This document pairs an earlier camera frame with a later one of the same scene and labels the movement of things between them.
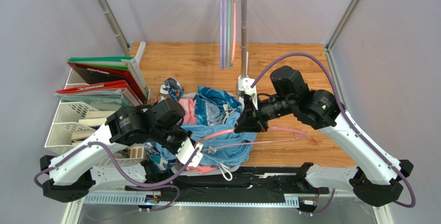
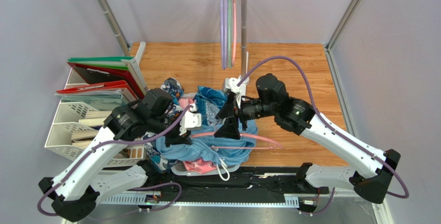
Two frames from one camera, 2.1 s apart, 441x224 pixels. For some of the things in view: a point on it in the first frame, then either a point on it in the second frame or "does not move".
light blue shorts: [222, 145] does not move
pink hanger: [293, 137] -> [277, 146]
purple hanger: [222, 23] does not move
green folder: [110, 61] does not move
